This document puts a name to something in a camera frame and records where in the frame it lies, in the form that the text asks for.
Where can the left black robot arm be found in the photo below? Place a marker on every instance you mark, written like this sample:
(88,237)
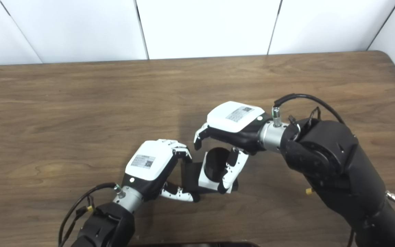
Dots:
(108,223)

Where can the white square piece with hole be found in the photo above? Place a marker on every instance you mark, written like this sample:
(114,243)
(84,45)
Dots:
(207,181)

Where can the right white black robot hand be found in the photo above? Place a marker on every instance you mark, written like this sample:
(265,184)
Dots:
(235,118)

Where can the black peg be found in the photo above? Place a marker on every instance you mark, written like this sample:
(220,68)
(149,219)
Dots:
(214,163)

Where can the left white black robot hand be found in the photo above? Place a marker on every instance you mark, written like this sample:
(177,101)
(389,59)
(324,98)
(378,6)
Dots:
(149,164)

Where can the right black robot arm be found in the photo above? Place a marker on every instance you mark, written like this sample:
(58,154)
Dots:
(338,171)

